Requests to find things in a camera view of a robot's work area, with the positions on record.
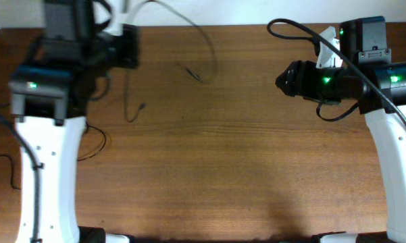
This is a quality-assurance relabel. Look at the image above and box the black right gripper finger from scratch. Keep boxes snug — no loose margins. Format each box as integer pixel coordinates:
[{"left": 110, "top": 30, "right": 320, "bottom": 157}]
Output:
[
  {"left": 286, "top": 61, "right": 306, "bottom": 74},
  {"left": 276, "top": 69, "right": 302, "bottom": 97}
]

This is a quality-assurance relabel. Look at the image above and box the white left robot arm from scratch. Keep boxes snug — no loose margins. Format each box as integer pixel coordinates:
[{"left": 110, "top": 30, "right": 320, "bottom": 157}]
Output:
[{"left": 9, "top": 1, "right": 138, "bottom": 242}]

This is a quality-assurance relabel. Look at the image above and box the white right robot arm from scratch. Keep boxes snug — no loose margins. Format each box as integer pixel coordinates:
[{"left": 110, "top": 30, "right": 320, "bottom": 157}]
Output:
[{"left": 276, "top": 16, "right": 406, "bottom": 242}]

